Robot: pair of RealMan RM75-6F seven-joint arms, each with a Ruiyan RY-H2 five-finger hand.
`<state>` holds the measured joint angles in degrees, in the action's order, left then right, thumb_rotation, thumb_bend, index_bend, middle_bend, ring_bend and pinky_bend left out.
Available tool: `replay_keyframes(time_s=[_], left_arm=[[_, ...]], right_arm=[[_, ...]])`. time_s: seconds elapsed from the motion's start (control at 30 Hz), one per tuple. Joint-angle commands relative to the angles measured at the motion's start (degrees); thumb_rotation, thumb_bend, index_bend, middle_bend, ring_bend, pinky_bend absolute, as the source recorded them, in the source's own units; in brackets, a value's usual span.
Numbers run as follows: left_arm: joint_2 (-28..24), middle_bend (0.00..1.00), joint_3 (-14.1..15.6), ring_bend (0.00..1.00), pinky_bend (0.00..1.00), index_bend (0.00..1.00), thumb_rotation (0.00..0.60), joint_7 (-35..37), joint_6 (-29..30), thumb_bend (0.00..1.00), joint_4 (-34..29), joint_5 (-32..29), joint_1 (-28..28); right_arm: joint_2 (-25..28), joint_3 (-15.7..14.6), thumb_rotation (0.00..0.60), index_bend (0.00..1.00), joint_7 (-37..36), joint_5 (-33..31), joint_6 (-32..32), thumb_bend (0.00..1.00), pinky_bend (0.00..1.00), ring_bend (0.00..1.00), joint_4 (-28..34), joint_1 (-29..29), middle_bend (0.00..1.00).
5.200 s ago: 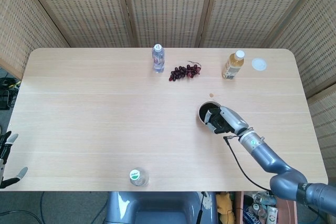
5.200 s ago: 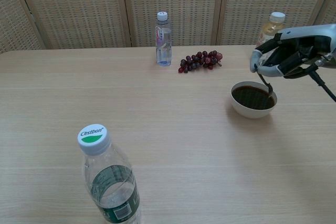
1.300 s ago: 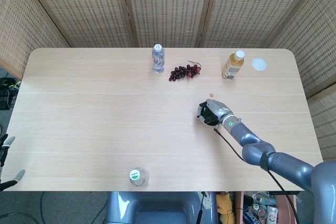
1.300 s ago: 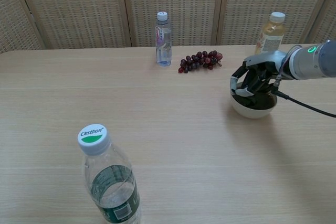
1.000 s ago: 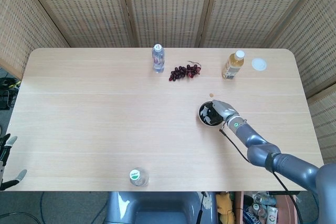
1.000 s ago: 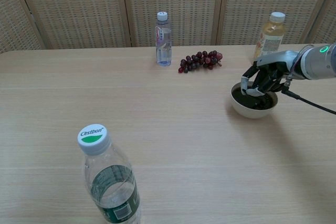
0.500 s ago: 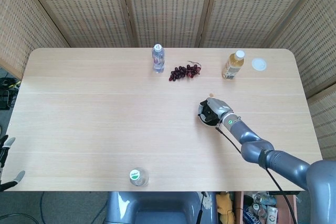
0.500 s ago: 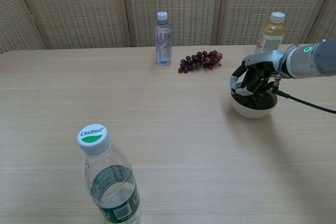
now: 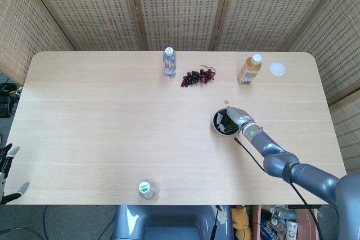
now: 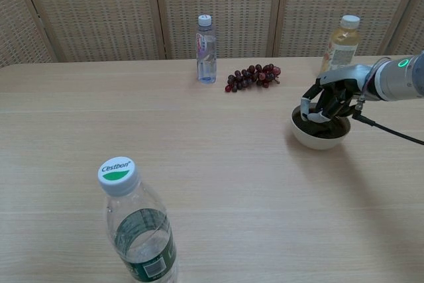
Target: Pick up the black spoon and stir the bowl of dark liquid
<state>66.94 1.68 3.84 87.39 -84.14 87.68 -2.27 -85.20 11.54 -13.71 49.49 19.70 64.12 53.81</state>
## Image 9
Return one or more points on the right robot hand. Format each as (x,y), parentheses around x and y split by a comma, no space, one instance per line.
(239,117)

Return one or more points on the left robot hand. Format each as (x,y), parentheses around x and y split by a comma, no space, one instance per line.
(2,186)

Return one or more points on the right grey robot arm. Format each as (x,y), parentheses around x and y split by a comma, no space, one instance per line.
(270,147)

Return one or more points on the white bowl of coffee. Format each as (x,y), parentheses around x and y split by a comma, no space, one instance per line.
(216,124)

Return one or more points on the yellow tea bottle white cap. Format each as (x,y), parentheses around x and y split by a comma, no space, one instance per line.
(249,70)

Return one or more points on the clear water bottle pink label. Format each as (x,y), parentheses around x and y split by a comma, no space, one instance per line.
(170,65)

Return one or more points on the clear water bottle green label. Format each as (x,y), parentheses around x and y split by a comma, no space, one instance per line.
(146,189)

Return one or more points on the bunch of red grapes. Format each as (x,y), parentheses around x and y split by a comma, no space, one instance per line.
(194,77)

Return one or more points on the white round disc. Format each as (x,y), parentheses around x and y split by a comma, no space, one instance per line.
(278,68)

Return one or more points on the yellow cloth item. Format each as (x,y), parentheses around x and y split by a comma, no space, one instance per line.
(241,220)

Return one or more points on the brown wooden panel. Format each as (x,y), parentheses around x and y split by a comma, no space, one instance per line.
(256,223)

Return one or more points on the assorted drink cans pile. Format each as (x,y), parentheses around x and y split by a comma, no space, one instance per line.
(277,223)

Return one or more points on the woven bamboo folding screen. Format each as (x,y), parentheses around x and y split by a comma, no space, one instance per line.
(180,6)

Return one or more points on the grey robot torso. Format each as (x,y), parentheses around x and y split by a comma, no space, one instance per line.
(168,223)

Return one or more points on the reddish brown round object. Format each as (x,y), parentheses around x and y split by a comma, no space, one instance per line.
(306,226)

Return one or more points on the white bracket plate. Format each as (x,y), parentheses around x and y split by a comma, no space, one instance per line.
(223,217)

